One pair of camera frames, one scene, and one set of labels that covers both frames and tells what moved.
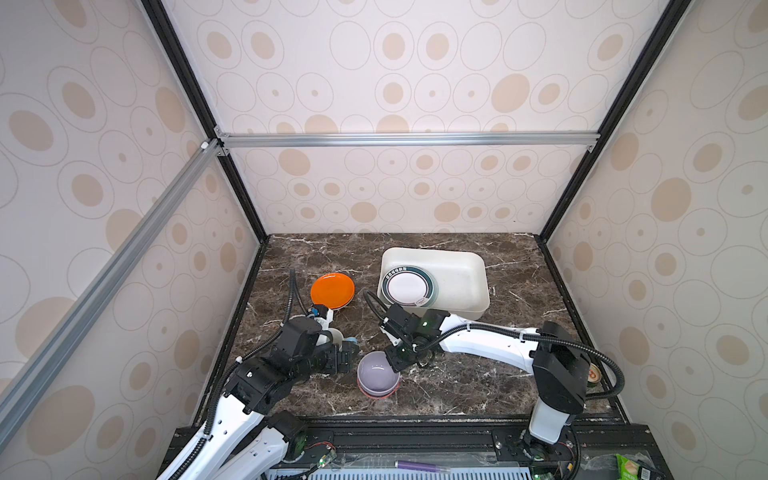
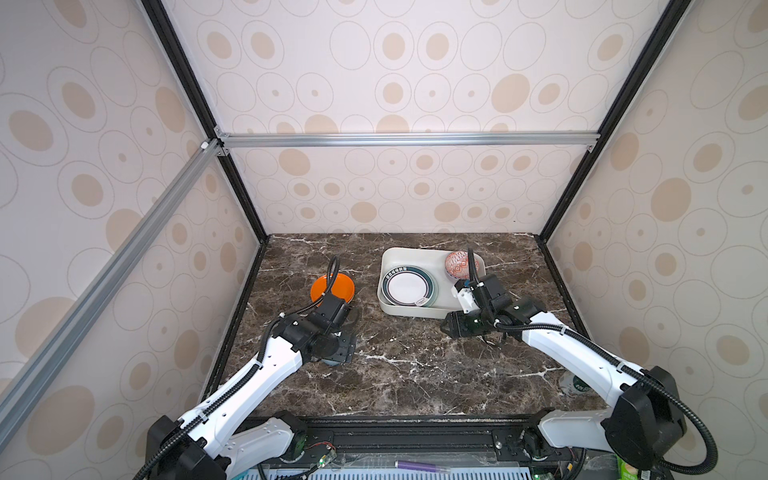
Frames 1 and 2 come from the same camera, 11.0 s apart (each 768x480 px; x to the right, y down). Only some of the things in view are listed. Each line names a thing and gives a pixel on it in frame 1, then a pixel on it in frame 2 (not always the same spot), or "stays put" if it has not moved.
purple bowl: x=375 y=376 → x=457 y=265
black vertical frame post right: x=662 y=33 stays put
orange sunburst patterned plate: x=409 y=286 stays put
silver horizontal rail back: x=311 y=139 stays put
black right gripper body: x=399 y=355 → x=471 y=324
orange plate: x=333 y=289 stays put
